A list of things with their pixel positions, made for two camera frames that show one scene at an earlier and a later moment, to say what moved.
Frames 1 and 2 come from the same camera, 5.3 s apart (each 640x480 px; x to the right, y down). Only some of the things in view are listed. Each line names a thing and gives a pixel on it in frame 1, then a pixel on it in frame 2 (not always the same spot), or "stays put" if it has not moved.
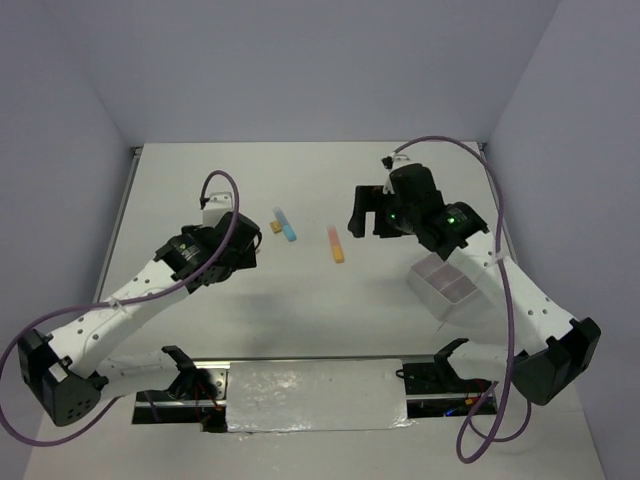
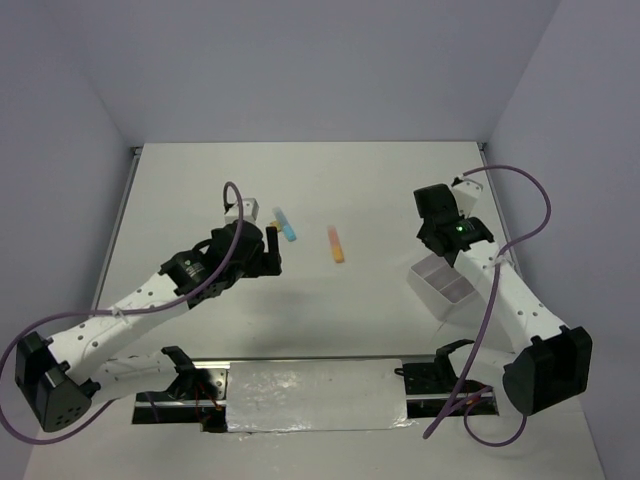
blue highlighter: x=287 y=228 stays put
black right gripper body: x=394 y=219 to x=423 y=234
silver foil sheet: x=316 y=395 stays put
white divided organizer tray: x=442 y=289 stays put
